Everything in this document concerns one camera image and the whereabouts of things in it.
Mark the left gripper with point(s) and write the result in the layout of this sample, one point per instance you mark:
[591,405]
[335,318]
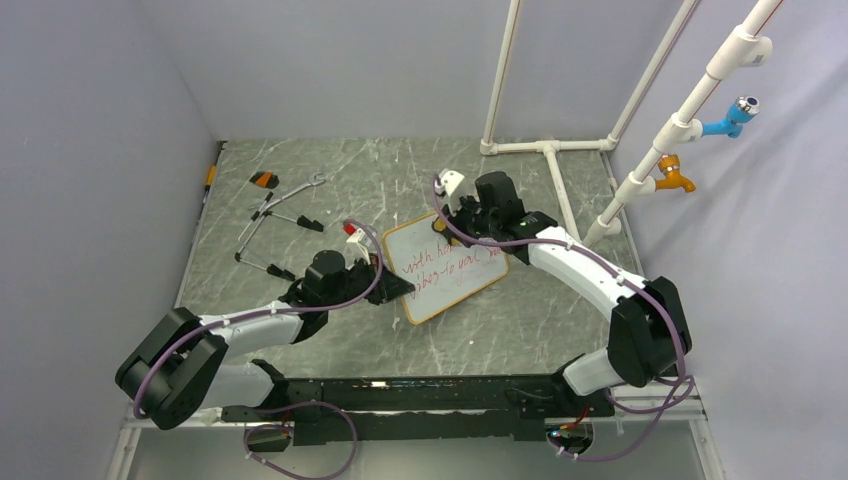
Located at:
[389,287]

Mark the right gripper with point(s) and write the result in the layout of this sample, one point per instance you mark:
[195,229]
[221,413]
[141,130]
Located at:
[455,219]

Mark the yellow framed whiteboard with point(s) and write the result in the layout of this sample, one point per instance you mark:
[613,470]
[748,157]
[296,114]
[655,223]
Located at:
[442,274]

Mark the yellow whiteboard eraser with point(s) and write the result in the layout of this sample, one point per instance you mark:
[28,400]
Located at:
[440,227]

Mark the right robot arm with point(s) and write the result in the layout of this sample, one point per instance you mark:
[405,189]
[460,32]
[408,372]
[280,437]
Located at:
[648,331]

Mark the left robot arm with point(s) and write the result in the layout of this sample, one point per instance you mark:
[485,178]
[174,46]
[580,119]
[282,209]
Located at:
[182,365]

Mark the silver wrench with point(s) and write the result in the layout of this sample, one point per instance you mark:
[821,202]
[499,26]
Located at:
[295,191]

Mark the orange black small object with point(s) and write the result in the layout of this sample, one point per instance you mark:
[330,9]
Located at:
[265,179]

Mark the orange faucet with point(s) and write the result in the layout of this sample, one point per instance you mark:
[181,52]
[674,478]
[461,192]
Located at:
[669,166]

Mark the blue faucet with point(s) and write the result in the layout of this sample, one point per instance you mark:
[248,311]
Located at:
[742,111]

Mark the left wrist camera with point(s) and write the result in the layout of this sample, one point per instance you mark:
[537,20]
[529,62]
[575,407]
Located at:
[359,245]

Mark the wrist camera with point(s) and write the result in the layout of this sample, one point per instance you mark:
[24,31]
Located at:
[451,184]
[359,245]

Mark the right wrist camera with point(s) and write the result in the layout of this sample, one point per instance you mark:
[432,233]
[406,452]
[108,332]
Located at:
[451,184]

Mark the wire whiteboard stand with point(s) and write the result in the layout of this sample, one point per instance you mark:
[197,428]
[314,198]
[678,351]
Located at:
[258,243]

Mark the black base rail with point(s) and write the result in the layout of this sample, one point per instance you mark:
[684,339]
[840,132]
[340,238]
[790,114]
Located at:
[331,410]

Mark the yellow black tool at wall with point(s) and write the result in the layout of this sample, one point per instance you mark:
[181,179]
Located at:
[209,178]

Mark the aluminium frame rail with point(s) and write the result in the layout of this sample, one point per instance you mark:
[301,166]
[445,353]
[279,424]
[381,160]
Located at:
[649,405]

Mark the white PVC pipe frame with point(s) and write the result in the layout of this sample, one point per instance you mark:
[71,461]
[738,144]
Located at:
[745,46]

